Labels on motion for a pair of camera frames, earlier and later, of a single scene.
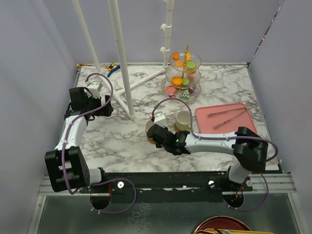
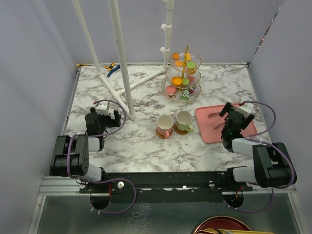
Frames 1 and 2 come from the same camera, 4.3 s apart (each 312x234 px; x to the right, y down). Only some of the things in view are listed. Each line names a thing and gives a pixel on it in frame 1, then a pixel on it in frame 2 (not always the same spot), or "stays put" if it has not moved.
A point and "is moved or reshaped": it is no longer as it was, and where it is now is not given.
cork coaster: x=151 y=141 is moved or reshaped
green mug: x=183 y=121 stays put
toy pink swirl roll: x=171 y=89 stays put
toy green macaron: x=191 y=65 stays put
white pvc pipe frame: x=124 y=95 stays put
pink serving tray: x=224 y=117 stays put
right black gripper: x=158 y=145 -> x=228 y=108
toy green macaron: x=185 y=81 stays put
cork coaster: x=176 y=129 -> x=186 y=128
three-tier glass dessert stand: x=181 y=83 stays put
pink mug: x=148 y=124 is moved or reshaped
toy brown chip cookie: x=176 y=56 stays put
